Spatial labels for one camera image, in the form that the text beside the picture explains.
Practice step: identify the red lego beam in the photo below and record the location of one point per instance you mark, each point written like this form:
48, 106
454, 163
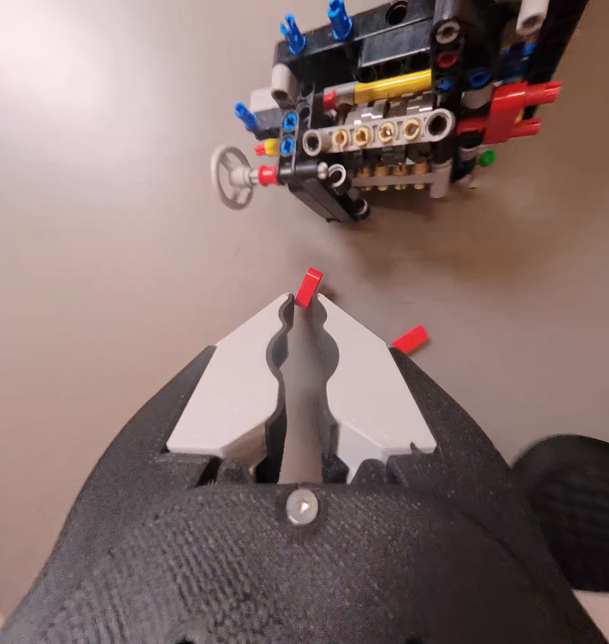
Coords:
410, 338
309, 287

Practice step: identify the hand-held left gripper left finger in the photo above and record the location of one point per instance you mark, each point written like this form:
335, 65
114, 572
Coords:
224, 402

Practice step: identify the lego car chassis assembly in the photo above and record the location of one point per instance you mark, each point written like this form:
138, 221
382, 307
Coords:
395, 50

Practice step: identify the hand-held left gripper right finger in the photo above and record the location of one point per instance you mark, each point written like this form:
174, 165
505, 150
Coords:
379, 402

